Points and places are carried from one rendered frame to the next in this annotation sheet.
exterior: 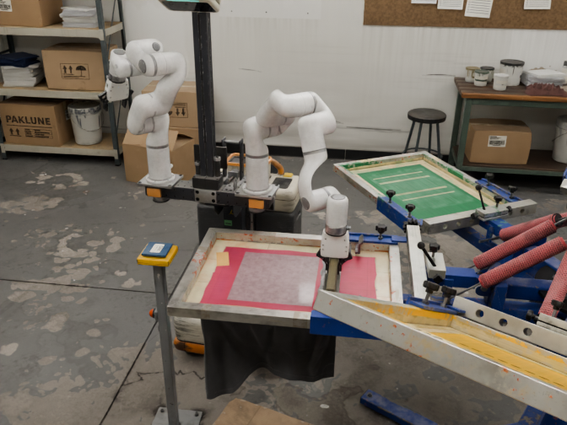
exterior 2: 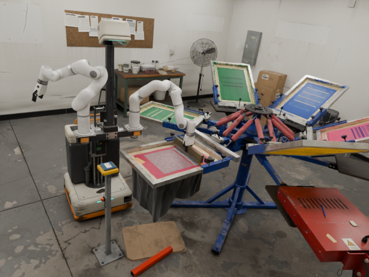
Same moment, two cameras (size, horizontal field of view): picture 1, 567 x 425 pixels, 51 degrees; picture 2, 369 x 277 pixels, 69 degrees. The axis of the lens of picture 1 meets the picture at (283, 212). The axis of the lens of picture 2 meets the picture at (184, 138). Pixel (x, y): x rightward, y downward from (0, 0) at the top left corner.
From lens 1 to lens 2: 1.52 m
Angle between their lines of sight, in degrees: 43
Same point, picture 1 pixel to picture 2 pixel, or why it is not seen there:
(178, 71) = (105, 75)
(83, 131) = not seen: outside the picture
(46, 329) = not seen: outside the picture
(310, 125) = (178, 93)
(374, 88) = (76, 77)
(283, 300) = (182, 167)
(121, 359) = (47, 241)
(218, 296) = (160, 174)
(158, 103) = (94, 92)
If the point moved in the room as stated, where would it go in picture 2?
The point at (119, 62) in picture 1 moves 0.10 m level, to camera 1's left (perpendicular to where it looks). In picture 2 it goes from (54, 73) to (39, 73)
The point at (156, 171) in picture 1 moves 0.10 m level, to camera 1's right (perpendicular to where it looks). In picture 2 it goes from (85, 128) to (97, 126)
